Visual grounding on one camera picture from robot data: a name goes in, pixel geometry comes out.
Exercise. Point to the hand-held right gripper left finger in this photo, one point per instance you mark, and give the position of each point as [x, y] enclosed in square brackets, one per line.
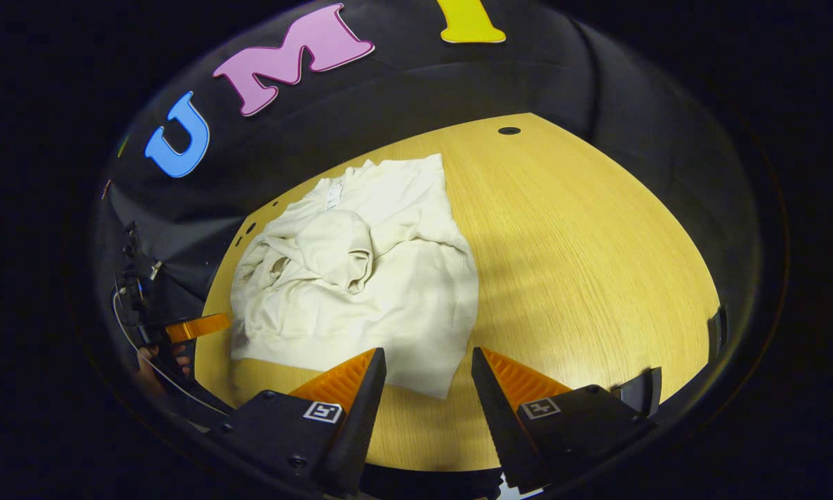
[360, 417]

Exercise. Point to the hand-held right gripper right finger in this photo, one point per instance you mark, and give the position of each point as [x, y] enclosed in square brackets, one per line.
[496, 417]

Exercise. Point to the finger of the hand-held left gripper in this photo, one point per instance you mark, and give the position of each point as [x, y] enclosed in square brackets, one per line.
[197, 327]

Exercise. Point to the white sweatshirt garment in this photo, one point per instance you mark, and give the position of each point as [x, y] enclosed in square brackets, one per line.
[374, 298]

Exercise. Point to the black backdrop cloth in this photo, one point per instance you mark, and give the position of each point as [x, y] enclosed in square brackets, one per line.
[416, 90]

